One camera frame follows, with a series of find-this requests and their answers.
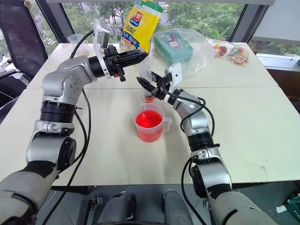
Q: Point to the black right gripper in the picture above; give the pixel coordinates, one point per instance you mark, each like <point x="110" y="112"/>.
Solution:
<point x="162" y="87"/>

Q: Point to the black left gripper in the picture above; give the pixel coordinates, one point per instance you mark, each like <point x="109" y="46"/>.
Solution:
<point x="112" y="63"/>

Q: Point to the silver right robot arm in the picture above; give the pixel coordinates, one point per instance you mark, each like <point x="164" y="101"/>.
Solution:
<point x="199" y="122"/>

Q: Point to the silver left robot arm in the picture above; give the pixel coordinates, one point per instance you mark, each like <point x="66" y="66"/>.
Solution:
<point x="65" y="82"/>

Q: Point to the small clear cup red liquid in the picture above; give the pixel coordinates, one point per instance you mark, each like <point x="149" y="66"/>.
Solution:
<point x="142" y="101"/>

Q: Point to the large measuring cup red liquid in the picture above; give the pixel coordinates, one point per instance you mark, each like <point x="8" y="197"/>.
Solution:
<point x="148" y="126"/>

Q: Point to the empty clear measuring cup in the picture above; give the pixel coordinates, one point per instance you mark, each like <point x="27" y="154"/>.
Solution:
<point x="76" y="41"/>

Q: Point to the yellow plastic food bag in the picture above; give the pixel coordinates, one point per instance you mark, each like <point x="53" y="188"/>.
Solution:
<point x="140" y="25"/>

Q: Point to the green cardboard box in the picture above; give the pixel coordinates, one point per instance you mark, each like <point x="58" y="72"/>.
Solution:
<point x="173" y="48"/>

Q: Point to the transparent plastic bag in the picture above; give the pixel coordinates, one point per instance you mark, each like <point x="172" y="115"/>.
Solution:
<point x="201" y="44"/>

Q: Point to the clear snack packet red contents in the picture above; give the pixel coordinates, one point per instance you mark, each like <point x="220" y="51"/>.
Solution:
<point x="220" y="49"/>

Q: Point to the colourful printed snack packet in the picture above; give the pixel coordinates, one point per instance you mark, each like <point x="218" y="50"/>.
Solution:
<point x="240" y="57"/>

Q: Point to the black office chair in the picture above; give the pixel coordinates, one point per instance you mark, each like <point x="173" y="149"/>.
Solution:
<point x="21" y="42"/>

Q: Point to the dark grey rounded housing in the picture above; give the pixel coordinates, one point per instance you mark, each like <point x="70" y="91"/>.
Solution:
<point x="117" y="208"/>
<point x="175" y="208"/>

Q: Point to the green box on floor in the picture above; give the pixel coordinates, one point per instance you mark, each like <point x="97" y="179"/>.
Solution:
<point x="294" y="208"/>

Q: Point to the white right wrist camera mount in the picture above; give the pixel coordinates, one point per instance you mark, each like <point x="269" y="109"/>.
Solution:
<point x="175" y="72"/>

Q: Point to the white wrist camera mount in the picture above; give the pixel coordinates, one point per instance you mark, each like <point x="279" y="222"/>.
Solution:
<point x="175" y="72"/>
<point x="100" y="35"/>

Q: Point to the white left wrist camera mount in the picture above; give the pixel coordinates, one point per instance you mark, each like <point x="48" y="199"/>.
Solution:
<point x="100" y="35"/>

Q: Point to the black window frame post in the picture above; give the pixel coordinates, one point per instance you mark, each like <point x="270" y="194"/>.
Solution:
<point x="56" y="21"/>
<point x="250" y="22"/>

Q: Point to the black table frame bar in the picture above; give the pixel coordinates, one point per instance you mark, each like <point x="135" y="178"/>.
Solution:
<point x="75" y="190"/>

